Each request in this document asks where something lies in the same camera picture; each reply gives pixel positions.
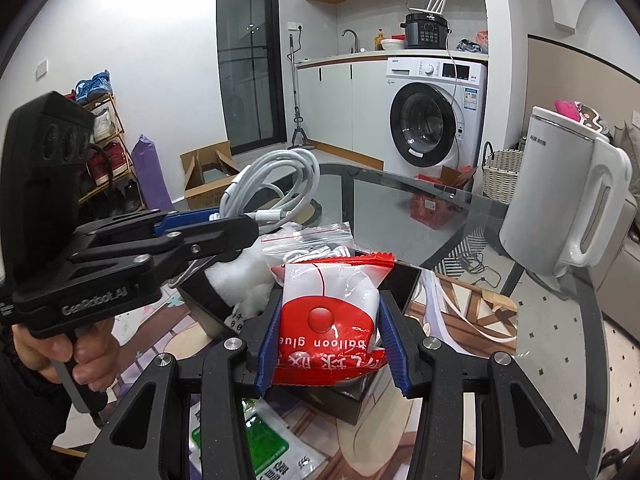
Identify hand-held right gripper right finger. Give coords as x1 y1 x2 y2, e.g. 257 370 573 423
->
376 290 582 480

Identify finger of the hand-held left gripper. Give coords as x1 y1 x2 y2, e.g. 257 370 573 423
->
90 214 262 273
75 206 223 247

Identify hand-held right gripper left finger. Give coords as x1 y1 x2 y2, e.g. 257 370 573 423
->
85 290 283 480

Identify white bubble wrap piece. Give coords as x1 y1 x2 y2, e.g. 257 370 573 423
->
204 246 279 317

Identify black cardboard box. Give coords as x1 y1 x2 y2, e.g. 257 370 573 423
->
177 247 437 429

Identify red and white packet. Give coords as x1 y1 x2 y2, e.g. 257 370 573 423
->
269 251 397 387

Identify white cable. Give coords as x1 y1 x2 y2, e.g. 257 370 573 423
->
219 148 322 224

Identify clear zip bag of cables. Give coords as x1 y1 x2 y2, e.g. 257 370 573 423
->
261 221 354 267

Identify person's left forearm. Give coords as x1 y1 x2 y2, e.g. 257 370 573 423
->
0 332 96 463

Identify person's left hand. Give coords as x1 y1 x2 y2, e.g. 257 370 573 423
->
12 319 122 402

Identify brown cardboard box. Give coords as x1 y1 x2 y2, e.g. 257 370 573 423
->
179 140 252 211

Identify printed table mat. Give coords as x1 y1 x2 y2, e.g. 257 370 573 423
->
111 260 522 480

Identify black shoes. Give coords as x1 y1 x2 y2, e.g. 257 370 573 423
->
106 179 144 214

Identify red shoes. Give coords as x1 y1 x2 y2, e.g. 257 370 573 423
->
89 140 129 186

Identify white shoes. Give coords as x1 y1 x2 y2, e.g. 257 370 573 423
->
92 107 119 141

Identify wooden shoe rack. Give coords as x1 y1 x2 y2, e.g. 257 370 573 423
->
71 92 147 207

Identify green label packet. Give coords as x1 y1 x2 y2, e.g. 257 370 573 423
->
190 396 327 480

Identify blue shoes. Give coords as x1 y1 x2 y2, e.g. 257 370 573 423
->
74 69 113 104

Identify mop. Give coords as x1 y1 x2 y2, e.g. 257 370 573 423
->
288 33 315 151

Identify red box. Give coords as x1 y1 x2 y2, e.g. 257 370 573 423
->
409 164 477 231

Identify dark glass door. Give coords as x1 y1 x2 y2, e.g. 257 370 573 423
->
215 0 289 154

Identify white kitchen counter cabinet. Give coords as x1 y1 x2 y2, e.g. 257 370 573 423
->
294 52 389 169

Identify wicker basket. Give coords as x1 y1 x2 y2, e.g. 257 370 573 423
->
481 140 527 205

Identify white electric kettle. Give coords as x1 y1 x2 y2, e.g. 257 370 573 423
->
499 105 634 279

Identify white washing machine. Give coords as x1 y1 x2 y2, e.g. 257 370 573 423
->
383 57 489 182

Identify grey sofa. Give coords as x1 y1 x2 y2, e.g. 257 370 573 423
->
607 120 640 313

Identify black pressure cooker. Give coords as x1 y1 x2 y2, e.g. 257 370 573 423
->
403 12 451 51

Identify pink cloth item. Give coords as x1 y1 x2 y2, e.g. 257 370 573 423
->
554 98 584 124

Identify clothes heap on counter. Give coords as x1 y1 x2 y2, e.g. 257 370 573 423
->
455 29 489 55

